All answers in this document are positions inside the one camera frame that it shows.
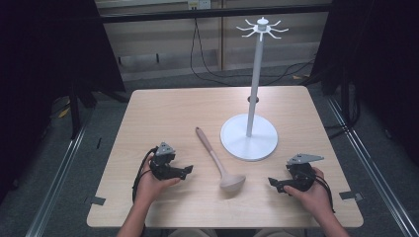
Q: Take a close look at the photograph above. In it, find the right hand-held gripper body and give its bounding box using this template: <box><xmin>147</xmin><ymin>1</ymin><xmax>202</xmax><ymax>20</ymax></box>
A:
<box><xmin>285</xmin><ymin>153</ymin><xmax>325</xmax><ymax>193</ymax></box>

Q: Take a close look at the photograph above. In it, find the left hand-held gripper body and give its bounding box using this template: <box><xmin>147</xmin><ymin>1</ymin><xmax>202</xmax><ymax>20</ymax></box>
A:
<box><xmin>149</xmin><ymin>141</ymin><xmax>184</xmax><ymax>182</ymax></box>

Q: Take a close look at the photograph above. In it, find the wooden ladle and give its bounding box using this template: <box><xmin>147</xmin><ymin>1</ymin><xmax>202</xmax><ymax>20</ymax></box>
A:
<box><xmin>195</xmin><ymin>126</ymin><xmax>247</xmax><ymax>194</ymax></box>

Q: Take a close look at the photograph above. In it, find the white hook stand rack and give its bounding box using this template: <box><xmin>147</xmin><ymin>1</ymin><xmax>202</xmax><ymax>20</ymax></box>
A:
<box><xmin>219</xmin><ymin>16</ymin><xmax>290</xmax><ymax>163</ymax></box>

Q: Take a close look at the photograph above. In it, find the person's left hand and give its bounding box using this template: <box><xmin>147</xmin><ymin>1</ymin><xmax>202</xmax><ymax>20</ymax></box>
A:
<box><xmin>133</xmin><ymin>154</ymin><xmax>183</xmax><ymax>207</ymax></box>

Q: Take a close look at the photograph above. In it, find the person's right hand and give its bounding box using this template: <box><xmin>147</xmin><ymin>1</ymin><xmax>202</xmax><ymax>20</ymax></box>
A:
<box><xmin>283</xmin><ymin>166</ymin><xmax>333</xmax><ymax>219</ymax></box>

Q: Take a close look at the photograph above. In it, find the black metal stand leg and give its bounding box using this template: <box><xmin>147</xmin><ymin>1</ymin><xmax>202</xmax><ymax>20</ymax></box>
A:
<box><xmin>67</xmin><ymin>78</ymin><xmax>97</xmax><ymax>140</ymax></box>

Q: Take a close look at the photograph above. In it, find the black curtain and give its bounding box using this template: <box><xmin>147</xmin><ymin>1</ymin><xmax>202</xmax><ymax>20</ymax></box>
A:
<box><xmin>0</xmin><ymin>0</ymin><xmax>126</xmax><ymax>201</ymax></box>
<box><xmin>310</xmin><ymin>0</ymin><xmax>419</xmax><ymax>167</ymax></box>

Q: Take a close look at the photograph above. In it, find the black horizontal bar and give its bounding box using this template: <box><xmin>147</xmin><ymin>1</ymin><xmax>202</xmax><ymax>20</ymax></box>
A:
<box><xmin>99</xmin><ymin>3</ymin><xmax>333</xmax><ymax>25</ymax></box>

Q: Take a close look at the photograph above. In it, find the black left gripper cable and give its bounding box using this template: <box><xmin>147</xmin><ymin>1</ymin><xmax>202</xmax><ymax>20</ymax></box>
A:
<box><xmin>130</xmin><ymin>146</ymin><xmax>160</xmax><ymax>203</ymax></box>

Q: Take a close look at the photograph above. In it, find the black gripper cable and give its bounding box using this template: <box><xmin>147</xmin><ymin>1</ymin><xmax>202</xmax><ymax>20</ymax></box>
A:
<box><xmin>130</xmin><ymin>146</ymin><xmax>160</xmax><ymax>203</ymax></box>
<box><xmin>313</xmin><ymin>173</ymin><xmax>336</xmax><ymax>214</ymax></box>

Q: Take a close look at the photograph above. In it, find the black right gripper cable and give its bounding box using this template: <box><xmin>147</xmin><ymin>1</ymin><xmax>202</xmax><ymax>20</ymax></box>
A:
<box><xmin>313</xmin><ymin>173</ymin><xmax>336</xmax><ymax>214</ymax></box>

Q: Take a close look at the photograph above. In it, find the grey table bracket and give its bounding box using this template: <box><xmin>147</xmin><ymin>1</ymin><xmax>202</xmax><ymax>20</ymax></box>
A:
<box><xmin>338</xmin><ymin>190</ymin><xmax>365</xmax><ymax>202</ymax></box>
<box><xmin>84</xmin><ymin>195</ymin><xmax>107</xmax><ymax>207</ymax></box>

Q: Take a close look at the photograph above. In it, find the metal floor rail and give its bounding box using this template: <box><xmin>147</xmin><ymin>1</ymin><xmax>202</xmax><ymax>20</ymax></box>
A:
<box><xmin>25</xmin><ymin>126</ymin><xmax>87</xmax><ymax>237</ymax></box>
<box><xmin>326</xmin><ymin>96</ymin><xmax>419</xmax><ymax>237</ymax></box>

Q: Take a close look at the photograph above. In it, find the black floor cable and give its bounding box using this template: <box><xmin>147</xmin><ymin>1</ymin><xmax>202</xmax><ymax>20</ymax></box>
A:
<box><xmin>189</xmin><ymin>18</ymin><xmax>318</xmax><ymax>88</ymax></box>

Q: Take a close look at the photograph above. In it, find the white wall outlet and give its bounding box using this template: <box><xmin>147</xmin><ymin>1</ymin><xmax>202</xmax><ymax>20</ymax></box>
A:
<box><xmin>187</xmin><ymin>0</ymin><xmax>212</xmax><ymax>11</ymax></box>

